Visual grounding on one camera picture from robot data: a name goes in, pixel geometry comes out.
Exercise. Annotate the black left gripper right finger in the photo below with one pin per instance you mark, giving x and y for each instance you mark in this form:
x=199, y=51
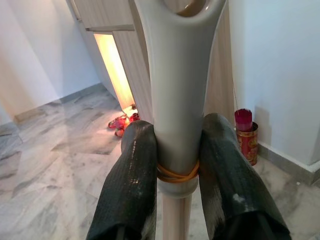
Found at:
x=230, y=180

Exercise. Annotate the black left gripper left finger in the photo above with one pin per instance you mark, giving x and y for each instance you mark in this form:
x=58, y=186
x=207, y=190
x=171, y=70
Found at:
x=125, y=187

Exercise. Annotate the red incense tin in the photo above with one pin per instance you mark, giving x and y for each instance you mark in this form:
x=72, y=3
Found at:
x=247, y=145

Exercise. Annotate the orange rubber band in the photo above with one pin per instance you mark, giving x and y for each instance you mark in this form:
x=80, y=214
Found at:
x=163, y=171

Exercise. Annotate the dark red fruit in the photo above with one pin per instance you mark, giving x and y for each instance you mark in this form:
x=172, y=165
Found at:
x=135, y=117

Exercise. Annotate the light wood altar cabinet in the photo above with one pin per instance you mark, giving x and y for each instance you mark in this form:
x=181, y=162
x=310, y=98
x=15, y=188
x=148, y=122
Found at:
x=135, y=62

